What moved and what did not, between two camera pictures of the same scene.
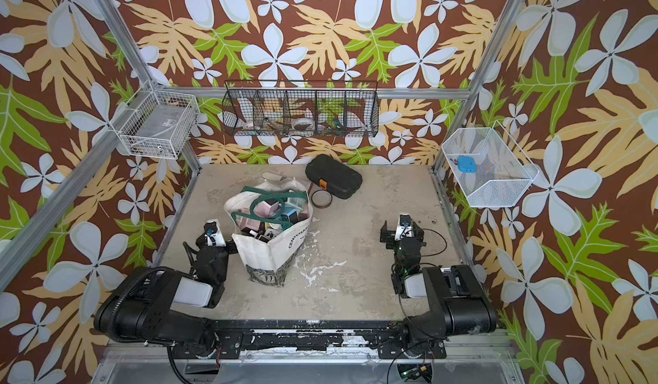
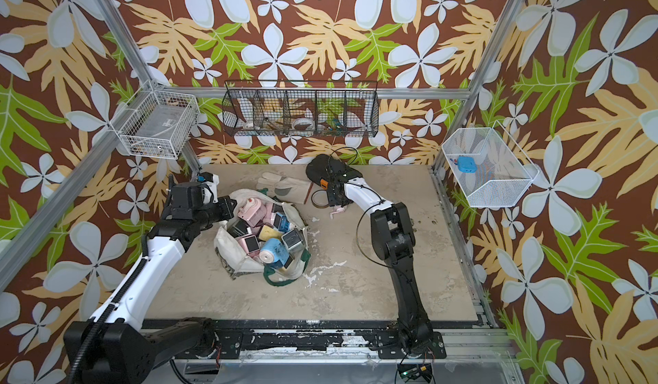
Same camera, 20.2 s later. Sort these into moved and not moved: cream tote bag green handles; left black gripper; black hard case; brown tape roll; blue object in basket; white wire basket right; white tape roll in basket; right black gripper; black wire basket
Moved: cream tote bag green handles; left black gripper; right black gripper
Not moved: black wire basket; blue object in basket; white tape roll in basket; black hard case; brown tape roll; white wire basket right
